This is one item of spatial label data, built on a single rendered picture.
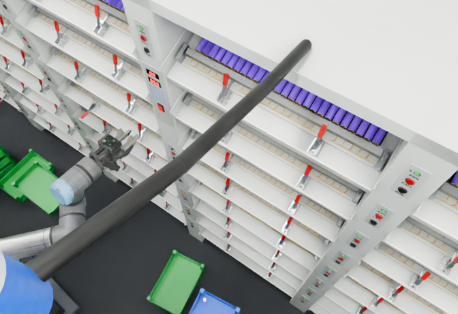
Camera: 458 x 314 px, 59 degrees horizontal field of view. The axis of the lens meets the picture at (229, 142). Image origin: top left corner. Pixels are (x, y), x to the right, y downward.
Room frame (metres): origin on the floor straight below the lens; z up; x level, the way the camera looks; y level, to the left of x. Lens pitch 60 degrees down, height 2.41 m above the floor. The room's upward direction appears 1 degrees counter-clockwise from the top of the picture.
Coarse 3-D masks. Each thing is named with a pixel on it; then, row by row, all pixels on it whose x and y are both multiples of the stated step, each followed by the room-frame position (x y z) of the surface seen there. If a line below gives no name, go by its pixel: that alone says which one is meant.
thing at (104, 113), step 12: (72, 84) 1.15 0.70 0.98; (72, 96) 1.10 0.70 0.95; (84, 96) 1.09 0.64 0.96; (96, 96) 1.09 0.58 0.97; (108, 120) 0.97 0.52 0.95; (120, 120) 0.97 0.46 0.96; (132, 120) 0.96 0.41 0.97; (132, 132) 0.91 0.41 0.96; (144, 144) 0.85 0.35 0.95; (156, 144) 0.84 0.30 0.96
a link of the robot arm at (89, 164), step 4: (80, 160) 0.69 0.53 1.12; (84, 160) 0.68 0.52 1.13; (88, 160) 0.68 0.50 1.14; (92, 160) 0.68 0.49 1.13; (80, 164) 0.66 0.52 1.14; (84, 164) 0.66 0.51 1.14; (88, 164) 0.66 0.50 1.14; (92, 164) 0.67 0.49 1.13; (96, 164) 0.67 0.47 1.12; (88, 168) 0.65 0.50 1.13; (92, 168) 0.65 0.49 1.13; (96, 168) 0.66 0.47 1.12; (100, 168) 0.66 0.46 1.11; (92, 172) 0.64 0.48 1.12; (96, 172) 0.64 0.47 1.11; (100, 172) 0.65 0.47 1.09; (92, 176) 0.63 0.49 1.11; (96, 176) 0.63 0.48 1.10
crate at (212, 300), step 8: (200, 296) 0.34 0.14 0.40; (208, 296) 0.34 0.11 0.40; (216, 296) 0.33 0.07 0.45; (200, 304) 0.30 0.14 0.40; (208, 304) 0.30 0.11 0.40; (216, 304) 0.30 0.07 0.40; (224, 304) 0.30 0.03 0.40; (192, 312) 0.27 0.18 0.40; (200, 312) 0.27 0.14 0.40; (208, 312) 0.27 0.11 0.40; (216, 312) 0.27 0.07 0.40; (224, 312) 0.27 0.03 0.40; (232, 312) 0.27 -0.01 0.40
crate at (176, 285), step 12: (168, 264) 0.58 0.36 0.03; (180, 264) 0.58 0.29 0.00; (192, 264) 0.58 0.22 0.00; (168, 276) 0.52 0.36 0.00; (180, 276) 0.52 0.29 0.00; (192, 276) 0.52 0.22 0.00; (156, 288) 0.45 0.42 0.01; (168, 288) 0.45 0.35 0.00; (180, 288) 0.45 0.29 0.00; (192, 288) 0.44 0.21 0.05; (156, 300) 0.39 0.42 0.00; (168, 300) 0.39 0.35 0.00; (180, 300) 0.39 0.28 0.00; (180, 312) 0.32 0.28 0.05
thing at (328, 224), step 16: (208, 160) 0.66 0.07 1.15; (224, 160) 0.66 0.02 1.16; (240, 160) 0.65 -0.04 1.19; (240, 176) 0.60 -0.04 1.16; (256, 176) 0.59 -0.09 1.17; (272, 176) 0.58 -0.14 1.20; (256, 192) 0.54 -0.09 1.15; (272, 192) 0.54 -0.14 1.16; (288, 192) 0.53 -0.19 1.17; (288, 208) 0.48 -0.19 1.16; (304, 208) 0.48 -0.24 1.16; (320, 208) 0.47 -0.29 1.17; (304, 224) 0.44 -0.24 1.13; (320, 224) 0.42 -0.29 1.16; (336, 224) 0.42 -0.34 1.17
